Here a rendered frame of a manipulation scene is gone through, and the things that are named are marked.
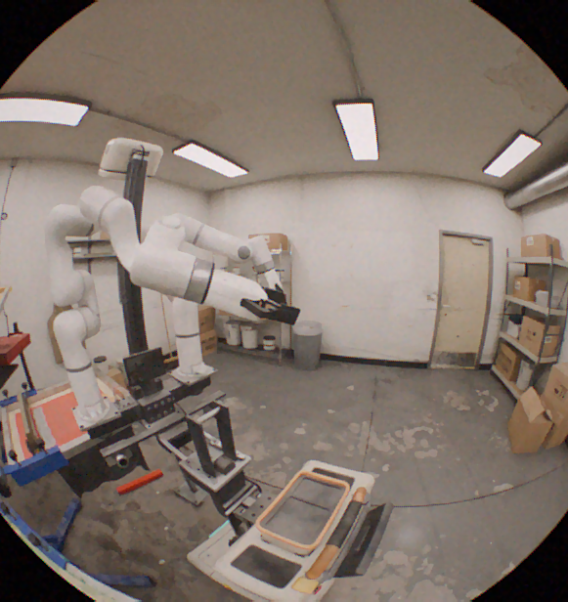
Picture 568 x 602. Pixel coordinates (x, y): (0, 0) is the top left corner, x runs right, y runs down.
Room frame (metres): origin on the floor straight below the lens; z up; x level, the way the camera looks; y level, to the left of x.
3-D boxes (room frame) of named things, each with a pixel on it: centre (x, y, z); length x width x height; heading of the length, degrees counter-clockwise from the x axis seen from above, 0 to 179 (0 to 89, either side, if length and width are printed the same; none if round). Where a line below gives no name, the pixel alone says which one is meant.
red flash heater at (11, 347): (0.61, 2.24, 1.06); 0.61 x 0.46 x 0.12; 37
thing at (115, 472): (0.43, 0.79, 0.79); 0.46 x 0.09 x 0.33; 157
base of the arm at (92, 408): (0.40, 0.57, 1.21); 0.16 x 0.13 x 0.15; 60
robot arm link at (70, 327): (0.42, 0.58, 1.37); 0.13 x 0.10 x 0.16; 1
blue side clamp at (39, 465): (0.12, 0.81, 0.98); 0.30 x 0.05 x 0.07; 157
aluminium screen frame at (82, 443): (0.45, 0.98, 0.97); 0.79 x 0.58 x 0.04; 157
